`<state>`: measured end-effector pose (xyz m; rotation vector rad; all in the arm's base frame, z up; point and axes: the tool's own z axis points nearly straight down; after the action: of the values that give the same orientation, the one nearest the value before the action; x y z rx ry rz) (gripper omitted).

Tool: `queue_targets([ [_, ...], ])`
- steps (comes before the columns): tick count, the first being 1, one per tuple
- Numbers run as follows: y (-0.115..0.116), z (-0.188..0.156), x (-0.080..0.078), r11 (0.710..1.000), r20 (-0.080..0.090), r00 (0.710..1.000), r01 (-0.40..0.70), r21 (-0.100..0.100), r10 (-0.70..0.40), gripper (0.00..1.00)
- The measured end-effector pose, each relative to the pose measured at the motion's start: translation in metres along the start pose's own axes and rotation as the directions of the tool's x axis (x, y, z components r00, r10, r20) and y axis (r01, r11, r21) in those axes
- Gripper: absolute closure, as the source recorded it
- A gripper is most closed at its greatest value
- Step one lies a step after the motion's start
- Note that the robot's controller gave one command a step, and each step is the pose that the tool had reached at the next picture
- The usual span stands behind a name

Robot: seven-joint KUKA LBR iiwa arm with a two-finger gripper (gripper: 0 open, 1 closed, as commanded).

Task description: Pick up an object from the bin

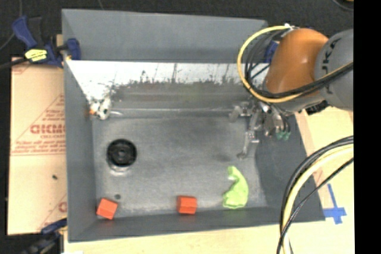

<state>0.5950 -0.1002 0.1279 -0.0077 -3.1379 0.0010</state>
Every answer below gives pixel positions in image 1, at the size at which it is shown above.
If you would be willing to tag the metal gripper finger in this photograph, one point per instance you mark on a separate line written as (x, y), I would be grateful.
(236, 114)
(247, 142)

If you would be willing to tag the light green cloth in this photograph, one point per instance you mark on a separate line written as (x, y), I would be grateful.
(238, 191)

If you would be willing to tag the grey metal bin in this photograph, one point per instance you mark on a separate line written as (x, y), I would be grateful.
(178, 142)

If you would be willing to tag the orange cube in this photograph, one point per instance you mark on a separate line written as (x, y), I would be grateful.
(106, 208)
(187, 205)

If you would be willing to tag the small white toy animal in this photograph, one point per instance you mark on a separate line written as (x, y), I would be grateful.
(101, 108)

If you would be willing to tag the brown cardboard board red print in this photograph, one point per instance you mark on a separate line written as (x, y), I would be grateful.
(35, 134)

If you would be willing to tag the black cylinder on white bracket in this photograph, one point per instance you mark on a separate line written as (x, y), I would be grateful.
(316, 107)

